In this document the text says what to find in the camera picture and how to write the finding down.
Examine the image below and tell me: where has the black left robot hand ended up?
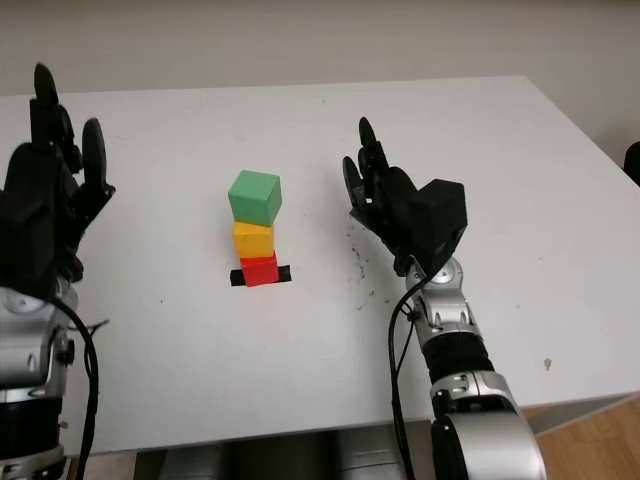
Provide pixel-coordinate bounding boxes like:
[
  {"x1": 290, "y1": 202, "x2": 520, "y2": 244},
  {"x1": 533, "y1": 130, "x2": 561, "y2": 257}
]
[{"x1": 2, "y1": 62, "x2": 117, "y2": 289}]

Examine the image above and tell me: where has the black rounded background object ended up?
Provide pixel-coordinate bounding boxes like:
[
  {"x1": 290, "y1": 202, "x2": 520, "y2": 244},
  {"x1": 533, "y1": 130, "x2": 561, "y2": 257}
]
[{"x1": 624, "y1": 141, "x2": 640, "y2": 186}]

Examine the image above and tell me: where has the black tape strip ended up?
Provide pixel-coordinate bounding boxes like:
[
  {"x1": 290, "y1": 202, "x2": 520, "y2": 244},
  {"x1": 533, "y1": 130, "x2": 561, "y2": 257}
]
[{"x1": 230, "y1": 265, "x2": 293, "y2": 289}]

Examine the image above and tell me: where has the yellow wooden cube block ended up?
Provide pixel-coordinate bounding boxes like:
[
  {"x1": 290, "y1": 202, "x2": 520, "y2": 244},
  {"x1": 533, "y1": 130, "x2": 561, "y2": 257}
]
[{"x1": 231, "y1": 220, "x2": 275, "y2": 259}]

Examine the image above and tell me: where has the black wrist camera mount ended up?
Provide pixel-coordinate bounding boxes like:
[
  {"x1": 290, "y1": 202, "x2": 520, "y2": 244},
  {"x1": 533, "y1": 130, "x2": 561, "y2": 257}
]
[
  {"x1": 409, "y1": 178, "x2": 470, "y2": 271},
  {"x1": 0, "y1": 192, "x2": 76, "y2": 301}
]

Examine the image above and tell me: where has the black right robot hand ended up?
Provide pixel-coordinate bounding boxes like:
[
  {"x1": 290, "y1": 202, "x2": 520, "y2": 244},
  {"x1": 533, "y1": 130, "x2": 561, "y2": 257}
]
[{"x1": 342, "y1": 117, "x2": 439, "y2": 276}]

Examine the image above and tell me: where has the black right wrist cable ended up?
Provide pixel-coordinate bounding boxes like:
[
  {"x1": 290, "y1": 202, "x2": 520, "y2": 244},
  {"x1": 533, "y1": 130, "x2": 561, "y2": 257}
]
[{"x1": 388, "y1": 269, "x2": 451, "y2": 480}]

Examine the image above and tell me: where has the silver left robot thigh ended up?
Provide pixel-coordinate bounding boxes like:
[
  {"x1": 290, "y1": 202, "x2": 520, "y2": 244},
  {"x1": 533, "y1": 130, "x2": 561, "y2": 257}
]
[{"x1": 157, "y1": 442, "x2": 236, "y2": 480}]

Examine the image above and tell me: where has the silver right robot thigh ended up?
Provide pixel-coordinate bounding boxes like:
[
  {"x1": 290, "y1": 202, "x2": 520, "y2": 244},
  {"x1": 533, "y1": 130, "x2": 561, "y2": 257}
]
[{"x1": 339, "y1": 429, "x2": 401, "y2": 480}]

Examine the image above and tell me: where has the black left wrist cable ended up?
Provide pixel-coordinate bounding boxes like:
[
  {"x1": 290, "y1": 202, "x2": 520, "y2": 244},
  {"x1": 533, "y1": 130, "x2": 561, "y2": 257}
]
[{"x1": 49, "y1": 297, "x2": 111, "y2": 480}]

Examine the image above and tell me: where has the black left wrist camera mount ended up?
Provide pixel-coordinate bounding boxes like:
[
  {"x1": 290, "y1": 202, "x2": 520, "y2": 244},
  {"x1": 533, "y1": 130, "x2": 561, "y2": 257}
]
[{"x1": 0, "y1": 192, "x2": 76, "y2": 301}]

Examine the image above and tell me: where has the green wooden cube block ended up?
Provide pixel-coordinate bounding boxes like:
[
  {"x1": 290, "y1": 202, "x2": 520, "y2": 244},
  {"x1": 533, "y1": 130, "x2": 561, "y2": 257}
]
[{"x1": 227, "y1": 169, "x2": 282, "y2": 225}]

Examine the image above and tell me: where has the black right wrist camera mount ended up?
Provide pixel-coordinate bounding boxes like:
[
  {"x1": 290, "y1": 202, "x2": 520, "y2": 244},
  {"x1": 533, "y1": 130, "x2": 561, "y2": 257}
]
[{"x1": 409, "y1": 178, "x2": 470, "y2": 271}]

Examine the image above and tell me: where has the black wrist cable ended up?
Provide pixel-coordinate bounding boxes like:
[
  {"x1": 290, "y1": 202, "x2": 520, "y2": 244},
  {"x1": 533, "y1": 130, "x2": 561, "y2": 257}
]
[
  {"x1": 388, "y1": 269, "x2": 451, "y2": 480},
  {"x1": 49, "y1": 297, "x2": 111, "y2": 480}
]

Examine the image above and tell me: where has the red wooden cube block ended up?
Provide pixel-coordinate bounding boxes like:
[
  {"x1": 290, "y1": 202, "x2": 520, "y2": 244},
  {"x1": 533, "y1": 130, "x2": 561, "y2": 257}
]
[{"x1": 240, "y1": 252, "x2": 280, "y2": 289}]

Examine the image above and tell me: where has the silver robot thigh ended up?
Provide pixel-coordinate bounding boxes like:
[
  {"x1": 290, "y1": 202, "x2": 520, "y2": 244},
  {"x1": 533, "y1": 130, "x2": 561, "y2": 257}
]
[
  {"x1": 157, "y1": 442, "x2": 236, "y2": 480},
  {"x1": 339, "y1": 429, "x2": 401, "y2": 480}
]

